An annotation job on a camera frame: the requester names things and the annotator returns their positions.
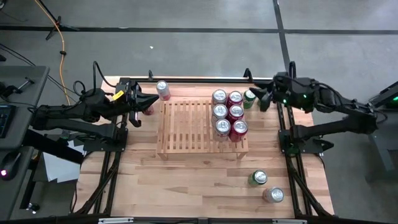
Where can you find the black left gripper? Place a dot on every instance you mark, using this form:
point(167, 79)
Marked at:
point(132, 102)

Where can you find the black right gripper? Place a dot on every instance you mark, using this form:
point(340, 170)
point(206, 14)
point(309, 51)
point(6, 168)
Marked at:
point(284, 88)

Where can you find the green Sprite can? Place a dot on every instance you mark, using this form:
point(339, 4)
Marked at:
point(249, 94)
point(259, 177)

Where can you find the silver diet soda can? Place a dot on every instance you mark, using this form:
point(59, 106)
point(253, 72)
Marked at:
point(223, 126)
point(273, 194)
point(220, 110)
point(219, 96)

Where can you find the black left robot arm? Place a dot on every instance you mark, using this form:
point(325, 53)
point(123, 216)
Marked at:
point(77, 112)

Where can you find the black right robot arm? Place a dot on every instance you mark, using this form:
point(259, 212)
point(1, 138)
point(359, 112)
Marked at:
point(335, 126)

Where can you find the wooden slatted shelf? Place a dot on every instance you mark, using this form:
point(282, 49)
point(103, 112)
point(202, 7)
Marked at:
point(186, 148)

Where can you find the white and pink soda can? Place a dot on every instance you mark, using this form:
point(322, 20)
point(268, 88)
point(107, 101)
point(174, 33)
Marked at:
point(163, 86)

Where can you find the yellow tape label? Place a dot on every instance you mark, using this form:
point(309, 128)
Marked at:
point(118, 95)

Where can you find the small grey knob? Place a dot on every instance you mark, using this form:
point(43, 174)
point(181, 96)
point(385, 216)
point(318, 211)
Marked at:
point(65, 134)

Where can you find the black diagonal support bar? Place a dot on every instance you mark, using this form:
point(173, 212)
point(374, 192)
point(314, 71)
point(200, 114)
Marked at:
point(46, 144)

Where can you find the white paper sheets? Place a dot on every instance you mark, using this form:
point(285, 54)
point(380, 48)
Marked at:
point(59, 169)

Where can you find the black stand legs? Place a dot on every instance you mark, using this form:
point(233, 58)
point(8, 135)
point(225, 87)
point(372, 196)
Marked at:
point(53, 31)

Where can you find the grey side desk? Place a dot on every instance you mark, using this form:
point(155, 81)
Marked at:
point(25, 105)

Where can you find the grey metal cart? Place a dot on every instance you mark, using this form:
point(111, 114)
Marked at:
point(381, 149)

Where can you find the black computer green lights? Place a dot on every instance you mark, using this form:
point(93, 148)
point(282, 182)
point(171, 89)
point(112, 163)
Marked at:
point(395, 99)

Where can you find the black clamp tool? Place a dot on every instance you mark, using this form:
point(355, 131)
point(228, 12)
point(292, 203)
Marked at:
point(9, 90)

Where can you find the black keyboard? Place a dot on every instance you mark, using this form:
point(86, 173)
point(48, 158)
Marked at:
point(3, 119)

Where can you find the black computer mouse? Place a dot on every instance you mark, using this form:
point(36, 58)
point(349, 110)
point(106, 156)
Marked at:
point(9, 165)

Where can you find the small metal caster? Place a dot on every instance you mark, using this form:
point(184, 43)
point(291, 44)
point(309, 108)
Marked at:
point(32, 207)

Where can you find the grey mouse platform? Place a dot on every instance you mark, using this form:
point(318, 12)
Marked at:
point(15, 202)

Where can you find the black metal table frame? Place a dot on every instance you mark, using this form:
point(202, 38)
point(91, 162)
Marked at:
point(202, 80)

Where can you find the silver metal bracket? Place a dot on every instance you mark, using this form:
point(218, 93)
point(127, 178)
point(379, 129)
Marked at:
point(115, 220)
point(289, 221)

